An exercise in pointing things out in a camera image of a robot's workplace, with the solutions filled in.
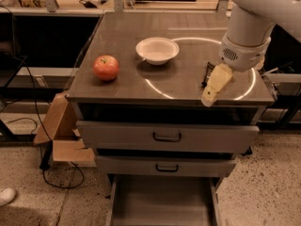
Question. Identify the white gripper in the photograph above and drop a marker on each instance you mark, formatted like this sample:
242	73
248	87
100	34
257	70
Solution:
245	56

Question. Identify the black rxbar chocolate bar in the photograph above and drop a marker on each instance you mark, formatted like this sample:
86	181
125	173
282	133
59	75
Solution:
209	70

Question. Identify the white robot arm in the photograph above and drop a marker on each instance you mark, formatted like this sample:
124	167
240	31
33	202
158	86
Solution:
247	38

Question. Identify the grey drawer cabinet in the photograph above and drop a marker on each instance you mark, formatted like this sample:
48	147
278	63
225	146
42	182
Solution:
169	93

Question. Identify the top grey drawer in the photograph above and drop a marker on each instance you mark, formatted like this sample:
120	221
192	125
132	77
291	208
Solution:
167	137

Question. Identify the middle grey drawer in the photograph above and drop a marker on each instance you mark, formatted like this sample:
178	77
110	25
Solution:
134	165

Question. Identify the bottom grey open drawer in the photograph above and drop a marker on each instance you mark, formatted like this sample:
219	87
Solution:
162	201

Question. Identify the white bowl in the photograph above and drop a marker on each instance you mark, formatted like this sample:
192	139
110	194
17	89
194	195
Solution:
156	50

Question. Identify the red apple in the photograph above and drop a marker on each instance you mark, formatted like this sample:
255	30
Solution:
106	67

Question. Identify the brown cardboard box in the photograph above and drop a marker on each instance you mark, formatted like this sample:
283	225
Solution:
59	127

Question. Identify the white shoe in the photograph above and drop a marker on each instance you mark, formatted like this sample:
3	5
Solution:
7	195

